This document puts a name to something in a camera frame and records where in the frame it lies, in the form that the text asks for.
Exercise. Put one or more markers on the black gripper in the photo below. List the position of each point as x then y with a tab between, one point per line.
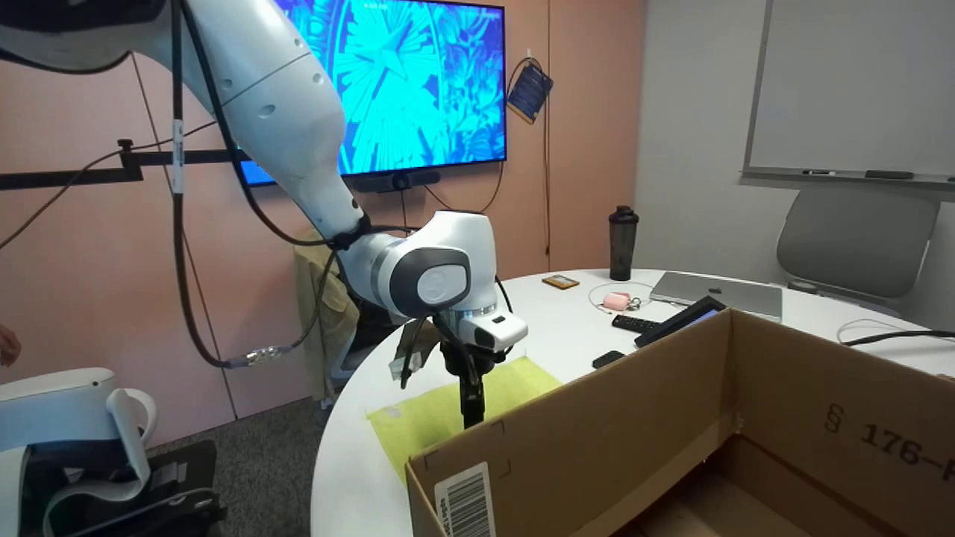
471	362

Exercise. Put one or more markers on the yellow towel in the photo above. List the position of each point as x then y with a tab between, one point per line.
429	422

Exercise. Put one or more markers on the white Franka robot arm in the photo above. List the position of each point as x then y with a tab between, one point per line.
289	119

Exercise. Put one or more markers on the brown cardboard box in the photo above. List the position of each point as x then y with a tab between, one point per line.
599	448

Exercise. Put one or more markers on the small black device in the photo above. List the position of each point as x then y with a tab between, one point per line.
607	359

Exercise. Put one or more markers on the black remote control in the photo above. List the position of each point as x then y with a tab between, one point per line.
634	322

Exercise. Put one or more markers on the tan fabric object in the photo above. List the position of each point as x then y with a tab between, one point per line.
325	298

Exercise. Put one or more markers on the black bottle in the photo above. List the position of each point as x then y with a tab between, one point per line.
623	243

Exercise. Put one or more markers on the black tablet with screen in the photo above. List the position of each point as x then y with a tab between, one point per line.
687	316

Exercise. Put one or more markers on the silver laptop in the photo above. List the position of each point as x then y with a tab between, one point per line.
719	292

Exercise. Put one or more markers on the black robot stand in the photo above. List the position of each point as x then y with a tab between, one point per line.
168	495

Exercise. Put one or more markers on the grey shell chair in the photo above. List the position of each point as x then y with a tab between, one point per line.
856	239

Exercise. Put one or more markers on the whiteboard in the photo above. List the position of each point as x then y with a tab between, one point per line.
856	90

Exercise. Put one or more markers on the black wall mounted device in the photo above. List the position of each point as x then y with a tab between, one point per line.
531	90

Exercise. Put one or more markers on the wall television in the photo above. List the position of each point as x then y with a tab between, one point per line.
419	79

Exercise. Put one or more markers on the black camera boom rod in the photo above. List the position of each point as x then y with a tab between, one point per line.
70	176

